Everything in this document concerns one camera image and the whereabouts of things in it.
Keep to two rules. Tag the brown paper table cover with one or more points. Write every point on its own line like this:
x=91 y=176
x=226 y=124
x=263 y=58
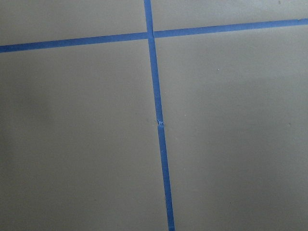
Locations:
x=153 y=115

